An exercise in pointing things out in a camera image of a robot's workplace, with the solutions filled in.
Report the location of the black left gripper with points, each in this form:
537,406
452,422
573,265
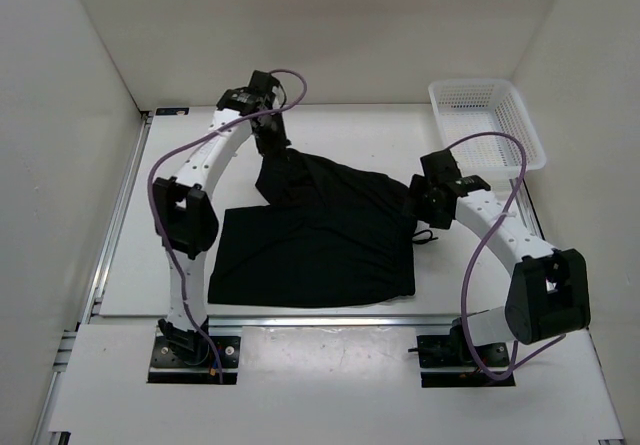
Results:
278,147

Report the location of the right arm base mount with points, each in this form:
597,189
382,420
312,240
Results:
445,360

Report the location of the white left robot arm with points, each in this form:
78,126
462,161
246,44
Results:
180,185

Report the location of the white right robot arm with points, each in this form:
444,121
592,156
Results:
548,295

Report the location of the aluminium left rail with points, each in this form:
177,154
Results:
99,276

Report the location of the white plastic basket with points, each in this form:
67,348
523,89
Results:
474,115

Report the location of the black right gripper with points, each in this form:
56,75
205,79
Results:
418,188

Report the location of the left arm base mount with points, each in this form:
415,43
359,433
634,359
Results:
186,357

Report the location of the aluminium front rail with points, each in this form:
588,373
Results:
220,321

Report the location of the black shorts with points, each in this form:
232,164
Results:
328,236

